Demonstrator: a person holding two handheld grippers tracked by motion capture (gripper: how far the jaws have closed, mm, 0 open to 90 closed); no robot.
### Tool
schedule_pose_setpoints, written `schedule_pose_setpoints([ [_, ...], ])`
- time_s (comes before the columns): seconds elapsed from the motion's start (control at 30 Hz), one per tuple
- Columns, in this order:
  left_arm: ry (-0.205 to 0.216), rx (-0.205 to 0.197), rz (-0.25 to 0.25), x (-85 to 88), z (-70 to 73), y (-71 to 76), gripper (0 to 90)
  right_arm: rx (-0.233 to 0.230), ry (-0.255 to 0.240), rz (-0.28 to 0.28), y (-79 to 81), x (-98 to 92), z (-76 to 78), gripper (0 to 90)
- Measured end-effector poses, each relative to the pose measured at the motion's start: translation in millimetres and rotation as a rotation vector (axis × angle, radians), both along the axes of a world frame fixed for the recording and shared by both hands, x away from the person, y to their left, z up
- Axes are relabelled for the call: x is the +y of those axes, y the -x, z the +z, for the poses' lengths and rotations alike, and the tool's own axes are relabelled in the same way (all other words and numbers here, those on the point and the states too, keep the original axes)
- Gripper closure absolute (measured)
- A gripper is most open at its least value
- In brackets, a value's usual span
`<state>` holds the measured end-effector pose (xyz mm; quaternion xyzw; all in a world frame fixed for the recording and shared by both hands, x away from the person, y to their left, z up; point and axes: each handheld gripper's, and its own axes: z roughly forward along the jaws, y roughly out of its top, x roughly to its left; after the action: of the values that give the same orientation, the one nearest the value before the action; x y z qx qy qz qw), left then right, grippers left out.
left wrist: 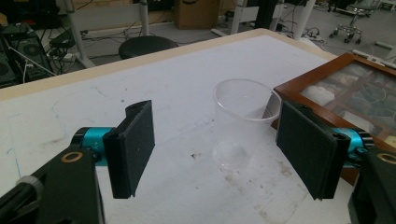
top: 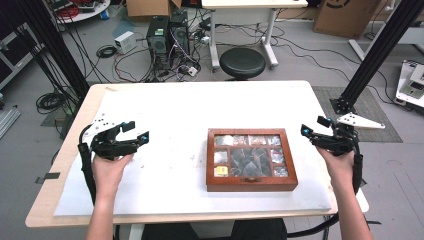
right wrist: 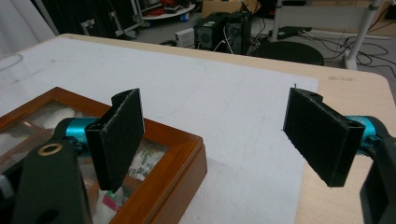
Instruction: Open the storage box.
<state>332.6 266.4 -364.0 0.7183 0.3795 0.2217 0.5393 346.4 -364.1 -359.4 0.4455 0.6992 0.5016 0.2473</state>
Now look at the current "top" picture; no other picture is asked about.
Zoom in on grey shelf unit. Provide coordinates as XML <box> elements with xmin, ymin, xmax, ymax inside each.
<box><xmin>0</xmin><ymin>22</ymin><xmax>45</xmax><ymax>92</ymax></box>

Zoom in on person's right hand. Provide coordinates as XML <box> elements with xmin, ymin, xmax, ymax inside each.
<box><xmin>316</xmin><ymin>147</ymin><xmax>356</xmax><ymax>198</ymax></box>

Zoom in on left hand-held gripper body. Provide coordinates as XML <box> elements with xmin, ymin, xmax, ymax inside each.
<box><xmin>81</xmin><ymin>113</ymin><xmax>139</xmax><ymax>160</ymax></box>

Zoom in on white desk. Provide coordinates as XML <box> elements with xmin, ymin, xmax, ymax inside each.
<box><xmin>201</xmin><ymin>0</ymin><xmax>309</xmax><ymax>71</ymax></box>

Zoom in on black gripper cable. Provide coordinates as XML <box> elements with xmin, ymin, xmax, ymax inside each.
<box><xmin>286</xmin><ymin>151</ymin><xmax>365</xmax><ymax>240</ymax></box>
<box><xmin>77</xmin><ymin>124</ymin><xmax>98</xmax><ymax>206</ymax></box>

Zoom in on black computer tower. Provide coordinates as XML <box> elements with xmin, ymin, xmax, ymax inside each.
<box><xmin>169</xmin><ymin>9</ymin><xmax>192</xmax><ymax>65</ymax></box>
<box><xmin>146</xmin><ymin>15</ymin><xmax>171</xmax><ymax>70</ymax></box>

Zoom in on black round stool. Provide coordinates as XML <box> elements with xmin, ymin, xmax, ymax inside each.
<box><xmin>219</xmin><ymin>47</ymin><xmax>267</xmax><ymax>81</ymax></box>

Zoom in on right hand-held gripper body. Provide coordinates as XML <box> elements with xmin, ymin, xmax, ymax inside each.
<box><xmin>311</xmin><ymin>112</ymin><xmax>386</xmax><ymax>157</ymax></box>

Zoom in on large coiled black cable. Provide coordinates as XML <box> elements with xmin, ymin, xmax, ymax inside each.
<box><xmin>35</xmin><ymin>90</ymin><xmax>69</xmax><ymax>115</ymax></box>

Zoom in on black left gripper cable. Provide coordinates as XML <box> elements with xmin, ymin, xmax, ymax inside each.
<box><xmin>77</xmin><ymin>124</ymin><xmax>98</xmax><ymax>206</ymax></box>

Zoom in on small cardboard box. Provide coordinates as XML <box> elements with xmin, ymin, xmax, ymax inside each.
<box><xmin>125</xmin><ymin>0</ymin><xmax>183</xmax><ymax>18</ymax></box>

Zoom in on round white table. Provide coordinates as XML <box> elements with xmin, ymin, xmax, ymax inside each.
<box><xmin>49</xmin><ymin>0</ymin><xmax>112</xmax><ymax>25</ymax></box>

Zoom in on pile of dark packets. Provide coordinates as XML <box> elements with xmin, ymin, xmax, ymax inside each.
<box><xmin>229</xmin><ymin>147</ymin><xmax>272</xmax><ymax>177</ymax></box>

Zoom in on light wooden table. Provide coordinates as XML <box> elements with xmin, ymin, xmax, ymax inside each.
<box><xmin>25</xmin><ymin>80</ymin><xmax>370</xmax><ymax>229</ymax></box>

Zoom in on black tape strip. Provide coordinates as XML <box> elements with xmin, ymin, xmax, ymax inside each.
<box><xmin>34</xmin><ymin>171</ymin><xmax>62</xmax><ymax>185</ymax></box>

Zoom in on red cable coil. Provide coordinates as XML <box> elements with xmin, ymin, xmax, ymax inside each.
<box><xmin>55</xmin><ymin>5</ymin><xmax>81</xmax><ymax>20</ymax></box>

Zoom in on white table mat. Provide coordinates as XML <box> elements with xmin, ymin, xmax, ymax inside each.
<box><xmin>53</xmin><ymin>89</ymin><xmax>334</xmax><ymax>218</ymax></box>

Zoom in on large cardboard box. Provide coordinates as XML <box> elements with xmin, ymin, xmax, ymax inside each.
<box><xmin>312</xmin><ymin>0</ymin><xmax>383</xmax><ymax>40</ymax></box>

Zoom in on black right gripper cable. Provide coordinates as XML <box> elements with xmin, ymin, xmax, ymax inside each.
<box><xmin>286</xmin><ymin>151</ymin><xmax>365</xmax><ymax>240</ymax></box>

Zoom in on white box device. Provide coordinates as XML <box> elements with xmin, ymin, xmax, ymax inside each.
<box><xmin>113</xmin><ymin>30</ymin><xmax>137</xmax><ymax>55</ymax></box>

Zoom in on white machine with grey panel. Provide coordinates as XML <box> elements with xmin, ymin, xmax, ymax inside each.
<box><xmin>395</xmin><ymin>59</ymin><xmax>424</xmax><ymax>109</ymax></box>

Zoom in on person's dark trousers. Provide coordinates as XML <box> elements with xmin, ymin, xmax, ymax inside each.
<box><xmin>140</xmin><ymin>217</ymin><xmax>288</xmax><ymax>240</ymax></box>

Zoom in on aluminium profile bars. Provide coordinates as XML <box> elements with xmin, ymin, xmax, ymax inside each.
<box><xmin>0</xmin><ymin>107</ymin><xmax>22</xmax><ymax>140</ymax></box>

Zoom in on yellow packet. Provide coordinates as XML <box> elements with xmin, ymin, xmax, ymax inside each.
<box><xmin>214</xmin><ymin>165</ymin><xmax>230</xmax><ymax>178</ymax></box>

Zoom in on wooden box with glass lid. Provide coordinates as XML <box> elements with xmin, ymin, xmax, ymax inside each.
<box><xmin>205</xmin><ymin>128</ymin><xmax>299</xmax><ymax>193</ymax></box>

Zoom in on grey floor mat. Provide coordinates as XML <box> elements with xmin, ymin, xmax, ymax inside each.
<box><xmin>312</xmin><ymin>86</ymin><xmax>404</xmax><ymax>144</ymax></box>

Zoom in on black metal frame post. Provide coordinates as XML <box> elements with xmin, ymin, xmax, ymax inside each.
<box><xmin>14</xmin><ymin>0</ymin><xmax>91</xmax><ymax>100</ymax></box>
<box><xmin>329</xmin><ymin>0</ymin><xmax>424</xmax><ymax>116</ymax></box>

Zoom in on white packet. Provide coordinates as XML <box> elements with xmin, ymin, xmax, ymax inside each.
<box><xmin>214</xmin><ymin>150</ymin><xmax>229</xmax><ymax>165</ymax></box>

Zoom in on person's left hand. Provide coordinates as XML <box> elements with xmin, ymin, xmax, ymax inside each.
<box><xmin>91</xmin><ymin>153</ymin><xmax>134</xmax><ymax>198</ymax></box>

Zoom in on small coiled black cable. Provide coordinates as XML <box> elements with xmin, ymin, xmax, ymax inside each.
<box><xmin>95</xmin><ymin>44</ymin><xmax>119</xmax><ymax>60</ymax></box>

